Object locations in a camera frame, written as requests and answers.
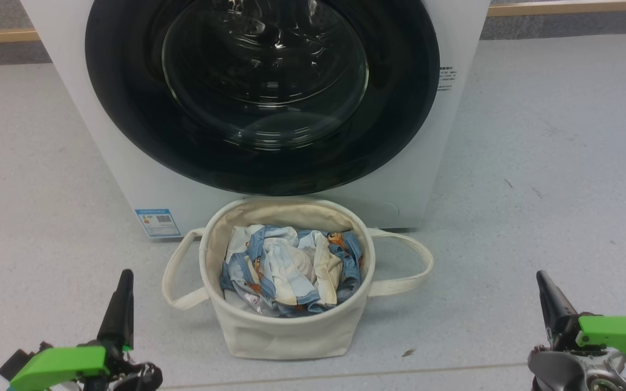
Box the white front-load washing machine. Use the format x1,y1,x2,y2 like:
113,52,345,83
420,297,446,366
20,0,492,239

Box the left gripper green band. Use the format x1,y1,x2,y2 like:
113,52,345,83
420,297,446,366
8,269,162,391

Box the blue cartoon print shorts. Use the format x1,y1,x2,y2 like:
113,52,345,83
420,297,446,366
291,229,364,313

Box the blue energy label sticker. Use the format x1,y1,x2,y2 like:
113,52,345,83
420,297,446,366
135,208,181,238

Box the cream cartoon top blue trim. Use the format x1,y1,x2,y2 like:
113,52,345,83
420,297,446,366
221,224,346,317

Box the black round glass washer door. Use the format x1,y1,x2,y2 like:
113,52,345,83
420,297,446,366
85,0,441,197

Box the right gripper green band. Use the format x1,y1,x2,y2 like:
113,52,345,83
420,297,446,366
536,270,626,379

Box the cream canvas laundry basket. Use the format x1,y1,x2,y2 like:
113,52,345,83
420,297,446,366
162,198,434,361

